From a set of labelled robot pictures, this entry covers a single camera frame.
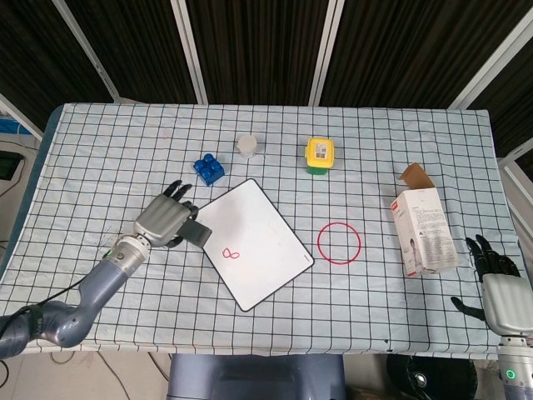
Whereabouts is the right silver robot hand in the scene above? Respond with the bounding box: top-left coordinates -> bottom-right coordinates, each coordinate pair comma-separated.
451,233 -> 533,337

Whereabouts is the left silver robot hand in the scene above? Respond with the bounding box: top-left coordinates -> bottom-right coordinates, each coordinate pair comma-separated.
132,180 -> 200,249

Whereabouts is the dark grey whiteboard eraser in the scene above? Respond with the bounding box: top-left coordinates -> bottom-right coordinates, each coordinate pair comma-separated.
179,220 -> 213,251

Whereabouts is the white dry-erase board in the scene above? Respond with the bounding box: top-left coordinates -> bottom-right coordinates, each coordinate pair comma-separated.
194,177 -> 315,312

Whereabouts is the blue toy building block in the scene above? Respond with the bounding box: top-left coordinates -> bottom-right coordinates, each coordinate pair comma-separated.
192,152 -> 225,187

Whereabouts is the white cardboard product box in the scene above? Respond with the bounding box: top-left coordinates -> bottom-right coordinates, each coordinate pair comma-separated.
391,162 -> 464,278

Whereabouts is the black round floor device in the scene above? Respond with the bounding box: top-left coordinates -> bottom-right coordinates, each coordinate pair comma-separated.
386,352 -> 478,400

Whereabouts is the small white plastic jar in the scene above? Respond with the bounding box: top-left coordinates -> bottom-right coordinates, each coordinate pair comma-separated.
236,133 -> 258,160

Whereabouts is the checkered white tablecloth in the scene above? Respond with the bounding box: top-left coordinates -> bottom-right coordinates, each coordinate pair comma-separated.
0,102 -> 533,356

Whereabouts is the green bin with yellow lid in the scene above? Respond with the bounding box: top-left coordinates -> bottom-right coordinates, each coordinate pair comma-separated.
303,137 -> 336,176

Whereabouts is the blue-grey robot torso base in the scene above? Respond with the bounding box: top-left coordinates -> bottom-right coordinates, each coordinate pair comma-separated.
167,353 -> 346,400

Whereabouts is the black cable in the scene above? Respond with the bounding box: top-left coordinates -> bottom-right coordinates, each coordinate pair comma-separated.
39,277 -> 87,309

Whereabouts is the red plastic ring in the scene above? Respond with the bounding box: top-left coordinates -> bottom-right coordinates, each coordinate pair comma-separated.
316,222 -> 362,265

